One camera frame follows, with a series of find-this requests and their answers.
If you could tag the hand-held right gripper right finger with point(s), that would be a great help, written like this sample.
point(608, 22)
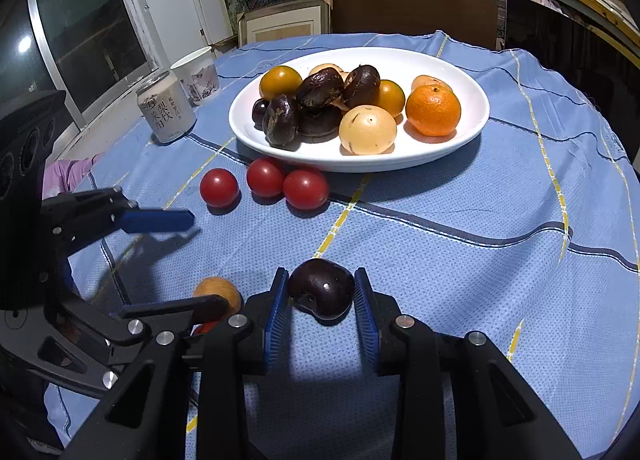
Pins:
point(366, 327)

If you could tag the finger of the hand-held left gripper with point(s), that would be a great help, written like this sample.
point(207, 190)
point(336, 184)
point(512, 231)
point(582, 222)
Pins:
point(165, 312)
point(160, 221)

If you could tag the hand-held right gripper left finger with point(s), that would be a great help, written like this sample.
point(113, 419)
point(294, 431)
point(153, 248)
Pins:
point(276, 325)

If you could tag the tan speckled passion fruit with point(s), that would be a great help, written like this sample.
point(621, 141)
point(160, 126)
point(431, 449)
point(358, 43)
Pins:
point(215, 292)

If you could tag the red cherry tomato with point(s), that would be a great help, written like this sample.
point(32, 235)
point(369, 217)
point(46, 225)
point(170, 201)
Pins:
point(265, 178)
point(219, 187)
point(305, 188)
point(204, 328)

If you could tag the yellow orange round tomato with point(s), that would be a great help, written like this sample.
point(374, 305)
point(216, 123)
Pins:
point(391, 98)
point(280, 83)

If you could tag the white oval plate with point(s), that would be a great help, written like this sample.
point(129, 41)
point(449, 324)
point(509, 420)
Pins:
point(450, 150)

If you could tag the large tan passion fruit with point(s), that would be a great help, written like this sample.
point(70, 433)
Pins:
point(367, 130)

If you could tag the pink cloth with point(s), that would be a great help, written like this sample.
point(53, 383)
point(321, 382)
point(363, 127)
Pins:
point(65, 175)

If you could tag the white drink can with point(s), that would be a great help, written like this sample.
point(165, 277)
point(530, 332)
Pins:
point(165, 110)

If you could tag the blue checked tablecloth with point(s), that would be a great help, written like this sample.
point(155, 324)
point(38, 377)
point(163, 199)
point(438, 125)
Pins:
point(475, 265)

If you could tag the white printed paper cup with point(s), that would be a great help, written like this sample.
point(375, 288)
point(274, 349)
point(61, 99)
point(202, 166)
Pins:
point(197, 78)

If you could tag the small tan fruit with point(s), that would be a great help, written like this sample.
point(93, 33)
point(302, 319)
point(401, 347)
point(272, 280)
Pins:
point(430, 82)
point(325, 69)

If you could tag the mandarin orange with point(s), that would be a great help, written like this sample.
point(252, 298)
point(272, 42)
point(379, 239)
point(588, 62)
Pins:
point(433, 110)

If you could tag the brown wooden board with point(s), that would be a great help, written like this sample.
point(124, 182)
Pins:
point(415, 13)

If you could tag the aluminium frame window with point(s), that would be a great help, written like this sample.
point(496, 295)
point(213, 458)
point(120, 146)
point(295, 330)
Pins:
point(80, 25)

